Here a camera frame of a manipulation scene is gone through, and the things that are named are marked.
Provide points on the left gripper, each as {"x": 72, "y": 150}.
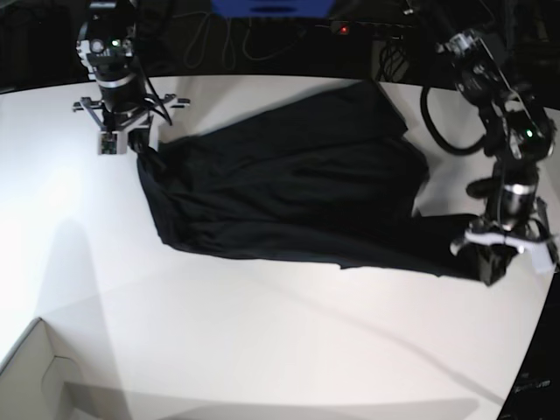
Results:
{"x": 495, "y": 247}

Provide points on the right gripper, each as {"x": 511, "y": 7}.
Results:
{"x": 135, "y": 122}

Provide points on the black t-shirt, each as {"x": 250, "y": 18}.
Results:
{"x": 326, "y": 179}

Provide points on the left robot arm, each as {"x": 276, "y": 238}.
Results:
{"x": 518, "y": 135}

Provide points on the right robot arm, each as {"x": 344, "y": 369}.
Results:
{"x": 106, "y": 47}

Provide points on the blue box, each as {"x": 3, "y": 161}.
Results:
{"x": 272, "y": 8}

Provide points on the black power strip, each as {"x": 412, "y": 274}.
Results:
{"x": 373, "y": 29}

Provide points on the white cardboard box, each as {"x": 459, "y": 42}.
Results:
{"x": 37, "y": 383}

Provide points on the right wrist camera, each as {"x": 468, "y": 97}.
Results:
{"x": 112, "y": 143}

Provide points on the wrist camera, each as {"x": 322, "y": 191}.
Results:
{"x": 544, "y": 257}
{"x": 112, "y": 143}

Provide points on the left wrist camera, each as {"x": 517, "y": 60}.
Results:
{"x": 544, "y": 257}

